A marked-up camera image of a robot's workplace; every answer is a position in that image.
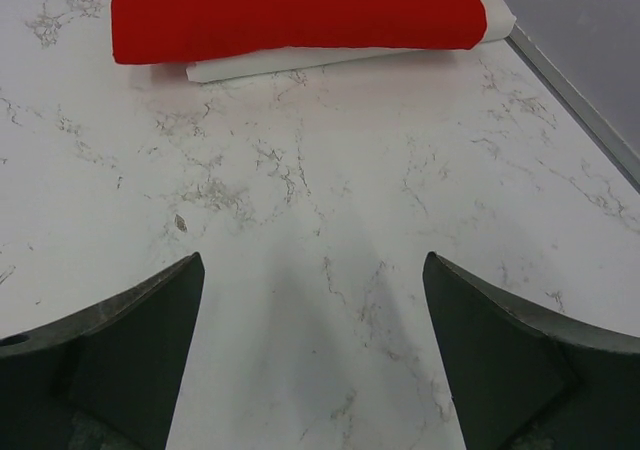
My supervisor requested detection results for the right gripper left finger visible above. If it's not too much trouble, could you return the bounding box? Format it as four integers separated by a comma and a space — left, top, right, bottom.
1, 253, 204, 449

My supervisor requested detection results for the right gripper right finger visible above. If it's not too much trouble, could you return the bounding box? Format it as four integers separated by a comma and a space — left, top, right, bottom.
423, 252, 639, 449

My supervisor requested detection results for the red t shirt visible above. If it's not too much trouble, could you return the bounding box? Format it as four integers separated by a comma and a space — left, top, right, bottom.
111, 0, 488, 65

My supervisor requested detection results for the folded white t shirt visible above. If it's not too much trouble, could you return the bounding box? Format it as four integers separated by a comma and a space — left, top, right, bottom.
186, 0, 516, 83

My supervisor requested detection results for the aluminium table edge rail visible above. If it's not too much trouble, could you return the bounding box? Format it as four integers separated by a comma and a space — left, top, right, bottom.
507, 24, 639, 191

